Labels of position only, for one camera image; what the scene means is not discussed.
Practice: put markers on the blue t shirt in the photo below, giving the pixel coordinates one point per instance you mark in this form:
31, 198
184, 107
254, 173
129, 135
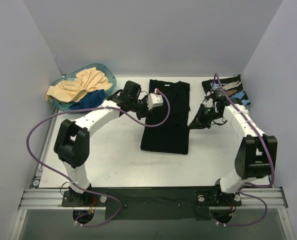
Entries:
91, 100

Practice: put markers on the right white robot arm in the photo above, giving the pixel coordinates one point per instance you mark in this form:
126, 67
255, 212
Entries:
257, 153

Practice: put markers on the folded black printed t shirt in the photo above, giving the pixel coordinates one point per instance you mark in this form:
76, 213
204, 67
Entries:
232, 85

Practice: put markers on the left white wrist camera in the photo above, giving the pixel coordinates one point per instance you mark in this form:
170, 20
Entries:
154, 100

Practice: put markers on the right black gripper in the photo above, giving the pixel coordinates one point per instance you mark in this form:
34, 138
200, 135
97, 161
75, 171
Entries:
205, 116

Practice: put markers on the beige t shirt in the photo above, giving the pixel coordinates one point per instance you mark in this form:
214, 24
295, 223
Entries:
86, 81

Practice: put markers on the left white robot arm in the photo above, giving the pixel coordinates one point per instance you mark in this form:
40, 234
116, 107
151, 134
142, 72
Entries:
72, 144

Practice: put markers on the teal plastic basket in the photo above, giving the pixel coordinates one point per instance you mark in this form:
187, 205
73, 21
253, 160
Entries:
64, 106

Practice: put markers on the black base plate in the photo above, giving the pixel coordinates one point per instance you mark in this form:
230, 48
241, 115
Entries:
156, 203

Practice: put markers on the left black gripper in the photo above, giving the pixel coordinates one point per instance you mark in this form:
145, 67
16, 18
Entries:
142, 110

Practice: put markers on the aluminium frame rail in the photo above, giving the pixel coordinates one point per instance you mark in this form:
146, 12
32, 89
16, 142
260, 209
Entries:
51, 199

